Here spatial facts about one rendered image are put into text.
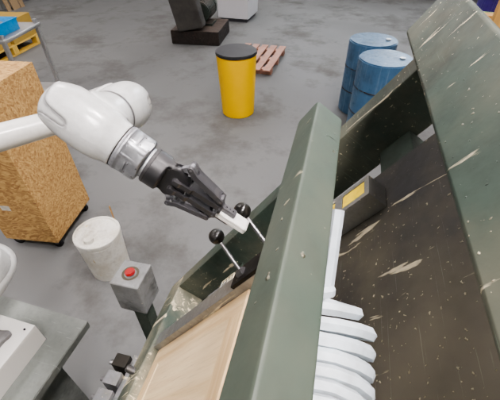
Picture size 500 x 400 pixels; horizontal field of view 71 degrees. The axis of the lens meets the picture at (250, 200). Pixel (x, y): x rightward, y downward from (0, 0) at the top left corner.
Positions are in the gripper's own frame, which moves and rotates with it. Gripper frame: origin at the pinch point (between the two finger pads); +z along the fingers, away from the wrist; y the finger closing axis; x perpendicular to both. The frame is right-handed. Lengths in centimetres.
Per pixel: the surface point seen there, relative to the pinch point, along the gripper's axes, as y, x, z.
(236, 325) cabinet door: -13.2, -13.2, 13.6
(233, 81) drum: -141, 311, -16
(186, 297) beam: -69, 18, 15
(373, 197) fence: 26.1, -4.0, 12.5
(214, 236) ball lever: -10.7, 2.4, 0.7
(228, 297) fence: -19.7, -4.1, 12.3
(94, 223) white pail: -169, 87, -40
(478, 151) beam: 44.5, -19.4, 5.4
